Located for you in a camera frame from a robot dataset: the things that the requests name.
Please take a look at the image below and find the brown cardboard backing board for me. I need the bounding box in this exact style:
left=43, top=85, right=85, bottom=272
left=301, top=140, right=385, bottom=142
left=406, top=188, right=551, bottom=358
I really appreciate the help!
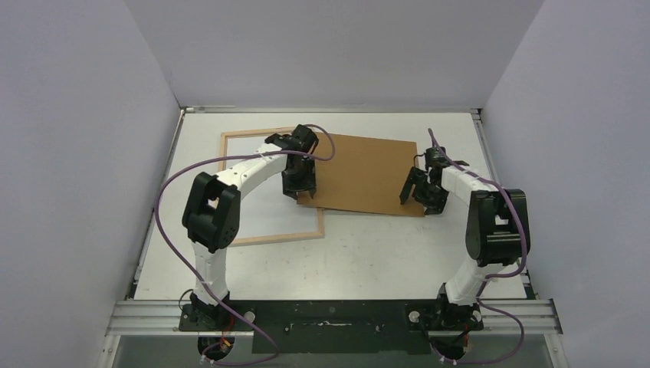
left=297, top=134, right=425, bottom=217

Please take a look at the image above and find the white wooden picture frame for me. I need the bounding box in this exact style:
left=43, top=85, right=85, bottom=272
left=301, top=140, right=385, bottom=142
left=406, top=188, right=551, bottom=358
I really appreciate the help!
left=217, top=126, right=326, bottom=248

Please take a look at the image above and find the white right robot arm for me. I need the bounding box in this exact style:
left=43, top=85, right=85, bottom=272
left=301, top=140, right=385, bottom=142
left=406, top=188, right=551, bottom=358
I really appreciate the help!
left=399, top=147, right=530, bottom=329

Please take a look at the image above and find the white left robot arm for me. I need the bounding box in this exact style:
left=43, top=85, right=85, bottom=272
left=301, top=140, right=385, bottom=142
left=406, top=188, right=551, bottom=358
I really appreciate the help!
left=182, top=124, right=319, bottom=330

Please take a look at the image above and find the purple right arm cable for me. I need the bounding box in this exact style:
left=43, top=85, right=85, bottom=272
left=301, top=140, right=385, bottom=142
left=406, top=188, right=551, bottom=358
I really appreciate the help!
left=427, top=127, right=529, bottom=366

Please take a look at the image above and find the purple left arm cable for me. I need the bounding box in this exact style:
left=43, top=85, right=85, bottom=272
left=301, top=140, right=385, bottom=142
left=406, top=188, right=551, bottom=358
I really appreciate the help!
left=154, top=123, right=337, bottom=367

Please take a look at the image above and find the aluminium front rail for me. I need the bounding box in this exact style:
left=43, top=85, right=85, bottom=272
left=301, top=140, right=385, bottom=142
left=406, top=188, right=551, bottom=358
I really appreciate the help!
left=106, top=299, right=563, bottom=337

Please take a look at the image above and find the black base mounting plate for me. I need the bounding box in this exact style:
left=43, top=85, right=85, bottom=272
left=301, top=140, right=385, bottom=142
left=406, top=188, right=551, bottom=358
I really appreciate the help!
left=179, top=297, right=484, bottom=355

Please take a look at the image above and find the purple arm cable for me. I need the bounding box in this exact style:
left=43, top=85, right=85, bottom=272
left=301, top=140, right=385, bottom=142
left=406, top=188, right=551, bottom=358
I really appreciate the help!
left=427, top=127, right=529, bottom=366
left=154, top=123, right=337, bottom=367

